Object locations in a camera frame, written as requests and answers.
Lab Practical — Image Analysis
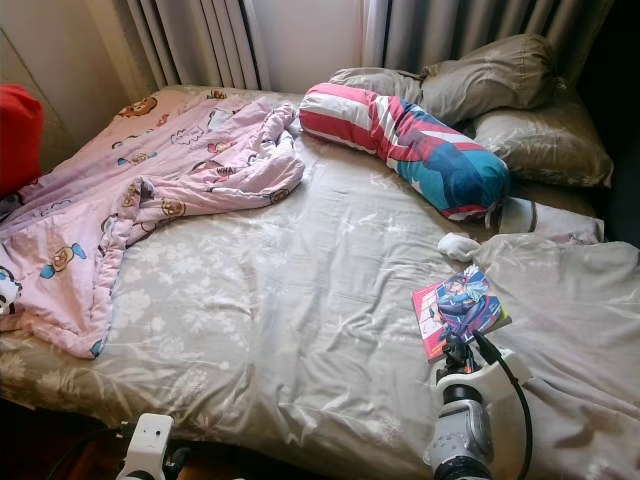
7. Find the colourful comic book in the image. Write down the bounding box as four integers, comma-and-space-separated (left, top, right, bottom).
410, 264, 513, 363

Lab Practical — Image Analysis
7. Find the pink cartoon print quilt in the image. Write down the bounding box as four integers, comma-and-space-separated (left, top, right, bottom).
0, 88, 306, 359

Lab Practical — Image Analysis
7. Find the small white sock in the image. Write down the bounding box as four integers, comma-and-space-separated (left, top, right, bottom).
437, 232, 483, 263

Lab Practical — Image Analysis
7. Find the grey floral bed cover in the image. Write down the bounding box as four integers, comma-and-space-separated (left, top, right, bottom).
0, 150, 640, 480

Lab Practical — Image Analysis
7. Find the red white blue striped pillow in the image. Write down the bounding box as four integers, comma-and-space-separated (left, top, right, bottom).
298, 83, 511, 221

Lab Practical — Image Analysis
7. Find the red sofa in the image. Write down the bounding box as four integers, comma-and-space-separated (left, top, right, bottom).
0, 83, 44, 198

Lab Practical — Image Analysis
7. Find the grey pleated curtain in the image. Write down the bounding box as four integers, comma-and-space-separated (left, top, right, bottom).
125, 0, 271, 93
363, 0, 616, 81

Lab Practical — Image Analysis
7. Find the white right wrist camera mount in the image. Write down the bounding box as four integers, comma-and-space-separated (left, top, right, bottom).
435, 345, 533, 406

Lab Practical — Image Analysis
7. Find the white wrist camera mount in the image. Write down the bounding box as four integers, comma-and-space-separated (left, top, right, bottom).
435, 345, 533, 406
118, 413, 176, 480

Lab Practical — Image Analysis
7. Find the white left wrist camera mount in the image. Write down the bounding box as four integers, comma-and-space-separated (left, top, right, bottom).
118, 413, 176, 480

